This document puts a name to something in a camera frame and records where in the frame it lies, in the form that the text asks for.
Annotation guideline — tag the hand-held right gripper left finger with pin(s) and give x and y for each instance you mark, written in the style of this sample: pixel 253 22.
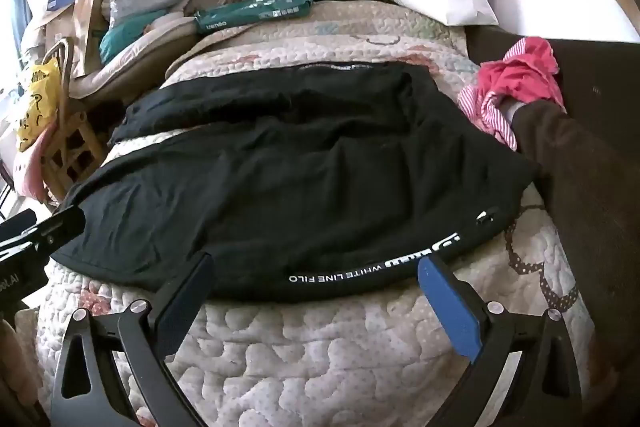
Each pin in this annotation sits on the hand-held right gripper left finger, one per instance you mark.
pixel 182 302

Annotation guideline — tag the black pants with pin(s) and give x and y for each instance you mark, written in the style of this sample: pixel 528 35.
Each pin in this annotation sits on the black pants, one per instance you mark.
pixel 300 177

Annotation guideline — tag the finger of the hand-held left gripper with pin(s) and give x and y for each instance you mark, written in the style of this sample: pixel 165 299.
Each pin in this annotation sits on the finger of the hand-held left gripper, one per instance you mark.
pixel 62 227

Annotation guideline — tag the dark brown blanket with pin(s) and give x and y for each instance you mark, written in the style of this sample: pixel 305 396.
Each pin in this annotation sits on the dark brown blanket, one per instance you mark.
pixel 590 147

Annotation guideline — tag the yellow printed plastic bag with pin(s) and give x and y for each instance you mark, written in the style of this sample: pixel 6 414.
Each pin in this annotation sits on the yellow printed plastic bag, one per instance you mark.
pixel 37 102

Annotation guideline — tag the brown paper bag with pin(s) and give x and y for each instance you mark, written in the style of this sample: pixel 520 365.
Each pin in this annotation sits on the brown paper bag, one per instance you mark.
pixel 80 32

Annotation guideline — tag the pink cloth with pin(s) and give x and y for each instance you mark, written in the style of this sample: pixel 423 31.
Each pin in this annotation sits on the pink cloth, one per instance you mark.
pixel 520 74

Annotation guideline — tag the beige cushion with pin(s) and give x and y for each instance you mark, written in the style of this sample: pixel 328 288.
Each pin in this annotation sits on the beige cushion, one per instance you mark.
pixel 125 67

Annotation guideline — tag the wooden chair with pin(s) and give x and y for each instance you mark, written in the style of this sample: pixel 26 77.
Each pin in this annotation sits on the wooden chair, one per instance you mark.
pixel 75 142

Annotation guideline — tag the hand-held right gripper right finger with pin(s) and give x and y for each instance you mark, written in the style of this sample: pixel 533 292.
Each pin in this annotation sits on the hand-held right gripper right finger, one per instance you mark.
pixel 447 307

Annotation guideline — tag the red white striped cloth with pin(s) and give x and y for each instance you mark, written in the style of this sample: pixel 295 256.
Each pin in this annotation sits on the red white striped cloth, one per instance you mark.
pixel 487 117

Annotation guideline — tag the teal cloth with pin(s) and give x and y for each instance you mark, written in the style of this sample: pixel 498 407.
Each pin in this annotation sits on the teal cloth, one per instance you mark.
pixel 127 34

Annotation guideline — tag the quilted patchwork bed cover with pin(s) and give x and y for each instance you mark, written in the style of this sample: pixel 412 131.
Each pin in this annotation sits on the quilted patchwork bed cover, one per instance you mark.
pixel 325 357

